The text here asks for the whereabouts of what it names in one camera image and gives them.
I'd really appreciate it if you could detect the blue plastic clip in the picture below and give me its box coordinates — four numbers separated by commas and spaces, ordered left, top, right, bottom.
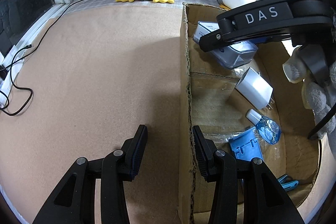
277, 174, 299, 192

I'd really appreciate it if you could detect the white square box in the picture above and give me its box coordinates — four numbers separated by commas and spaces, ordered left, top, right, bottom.
193, 21, 258, 69

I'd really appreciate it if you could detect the blue phone stand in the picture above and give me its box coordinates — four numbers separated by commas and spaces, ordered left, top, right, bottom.
228, 127, 263, 161

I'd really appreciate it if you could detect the white wall charger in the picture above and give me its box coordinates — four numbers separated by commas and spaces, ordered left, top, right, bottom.
235, 68, 273, 110

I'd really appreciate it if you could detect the small blue liquid bottle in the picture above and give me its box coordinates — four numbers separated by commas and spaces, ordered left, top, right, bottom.
246, 109, 281, 145

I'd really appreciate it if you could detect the brown cardboard box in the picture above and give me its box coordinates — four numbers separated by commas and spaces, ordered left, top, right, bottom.
178, 3, 322, 223

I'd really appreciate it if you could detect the grey gloved hand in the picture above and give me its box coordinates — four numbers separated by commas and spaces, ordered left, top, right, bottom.
282, 45, 335, 155

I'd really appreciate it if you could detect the black cable on floor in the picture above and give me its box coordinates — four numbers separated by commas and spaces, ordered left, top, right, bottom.
0, 0, 119, 117

